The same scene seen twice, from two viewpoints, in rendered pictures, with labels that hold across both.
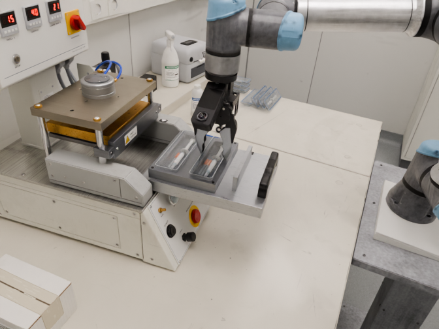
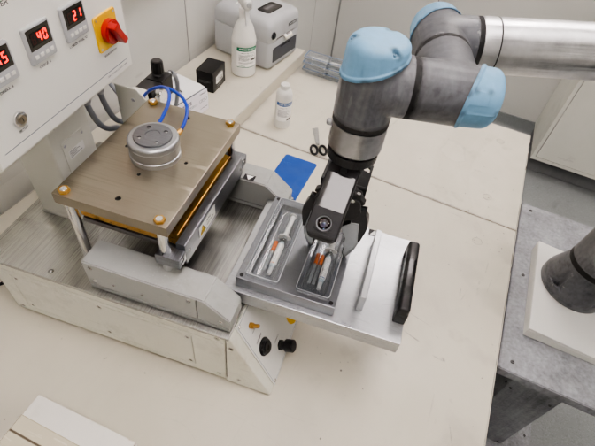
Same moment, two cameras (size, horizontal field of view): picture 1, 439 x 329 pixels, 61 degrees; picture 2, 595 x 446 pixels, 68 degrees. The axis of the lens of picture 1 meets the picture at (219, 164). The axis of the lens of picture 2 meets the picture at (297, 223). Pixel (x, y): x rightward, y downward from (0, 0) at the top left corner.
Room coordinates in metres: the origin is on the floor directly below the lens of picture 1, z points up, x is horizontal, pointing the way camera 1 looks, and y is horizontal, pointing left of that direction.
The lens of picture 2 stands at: (0.30, 0.11, 1.58)
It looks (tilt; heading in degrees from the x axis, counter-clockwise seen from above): 47 degrees down; 356
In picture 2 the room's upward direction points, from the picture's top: 9 degrees clockwise
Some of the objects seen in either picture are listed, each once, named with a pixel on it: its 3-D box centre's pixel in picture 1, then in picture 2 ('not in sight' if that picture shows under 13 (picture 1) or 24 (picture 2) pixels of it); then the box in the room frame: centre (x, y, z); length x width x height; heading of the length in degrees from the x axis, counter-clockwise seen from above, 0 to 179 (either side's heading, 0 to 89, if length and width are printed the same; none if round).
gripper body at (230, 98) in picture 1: (220, 96); (346, 175); (0.79, 0.01, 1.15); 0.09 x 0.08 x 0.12; 165
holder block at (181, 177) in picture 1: (196, 158); (301, 250); (0.78, 0.06, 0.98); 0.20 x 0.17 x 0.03; 165
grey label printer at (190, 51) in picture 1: (181, 57); (258, 27); (1.84, 0.24, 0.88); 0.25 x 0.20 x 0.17; 61
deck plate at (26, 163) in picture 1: (95, 152); (152, 224); (0.85, 0.34, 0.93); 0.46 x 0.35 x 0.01; 75
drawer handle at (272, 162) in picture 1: (268, 173); (406, 280); (0.73, -0.12, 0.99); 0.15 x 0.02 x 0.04; 165
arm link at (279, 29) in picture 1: (274, 27); (449, 86); (0.80, -0.09, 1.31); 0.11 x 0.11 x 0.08; 87
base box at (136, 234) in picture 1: (115, 178); (181, 252); (0.86, 0.30, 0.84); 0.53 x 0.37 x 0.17; 75
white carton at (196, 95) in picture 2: not in sight; (166, 107); (1.38, 0.45, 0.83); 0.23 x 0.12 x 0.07; 151
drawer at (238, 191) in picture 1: (213, 166); (327, 262); (0.76, 0.01, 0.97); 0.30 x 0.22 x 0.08; 75
